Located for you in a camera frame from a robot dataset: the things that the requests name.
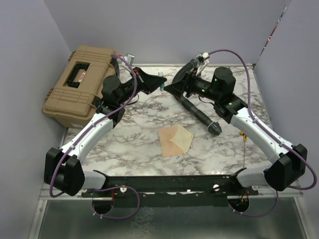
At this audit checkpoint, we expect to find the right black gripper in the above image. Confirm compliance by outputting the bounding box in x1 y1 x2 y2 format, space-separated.
163 67 221 102

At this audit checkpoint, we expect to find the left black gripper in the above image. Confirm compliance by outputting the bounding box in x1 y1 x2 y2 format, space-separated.
118 67 166 105

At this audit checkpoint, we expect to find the green white glue stick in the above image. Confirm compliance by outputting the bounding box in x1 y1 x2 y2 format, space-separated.
158 72 165 92

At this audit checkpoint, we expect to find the tan paper envelope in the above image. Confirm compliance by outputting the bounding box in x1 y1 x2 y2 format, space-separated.
158 125 193 157

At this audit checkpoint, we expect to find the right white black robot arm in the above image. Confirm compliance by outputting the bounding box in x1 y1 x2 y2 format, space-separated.
164 67 308 195

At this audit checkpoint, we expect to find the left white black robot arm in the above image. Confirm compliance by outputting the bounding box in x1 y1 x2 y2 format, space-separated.
44 67 167 197

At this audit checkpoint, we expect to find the tan plastic tool case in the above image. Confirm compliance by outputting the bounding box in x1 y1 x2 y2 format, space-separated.
42 45 119 129

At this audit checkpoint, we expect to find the yellow black screwdriver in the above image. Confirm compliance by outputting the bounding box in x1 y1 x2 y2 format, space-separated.
240 131 247 142

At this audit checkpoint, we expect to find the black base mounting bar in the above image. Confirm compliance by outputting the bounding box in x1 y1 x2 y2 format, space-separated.
82 175 258 208

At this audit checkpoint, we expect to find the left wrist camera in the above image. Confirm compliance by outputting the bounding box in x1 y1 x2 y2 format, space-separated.
124 53 135 66

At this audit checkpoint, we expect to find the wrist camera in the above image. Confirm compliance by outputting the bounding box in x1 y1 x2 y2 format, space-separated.
124 53 135 66
195 52 210 76

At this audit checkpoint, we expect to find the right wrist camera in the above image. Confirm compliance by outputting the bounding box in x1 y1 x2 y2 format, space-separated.
195 52 210 76

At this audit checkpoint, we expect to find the black corrugated hose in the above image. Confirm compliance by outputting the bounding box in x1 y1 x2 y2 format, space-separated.
172 58 222 136

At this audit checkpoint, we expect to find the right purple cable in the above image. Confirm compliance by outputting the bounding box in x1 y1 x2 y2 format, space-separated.
206 49 318 218

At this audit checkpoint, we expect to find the aluminium frame rail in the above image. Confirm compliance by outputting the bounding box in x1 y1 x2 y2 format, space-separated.
39 185 82 200

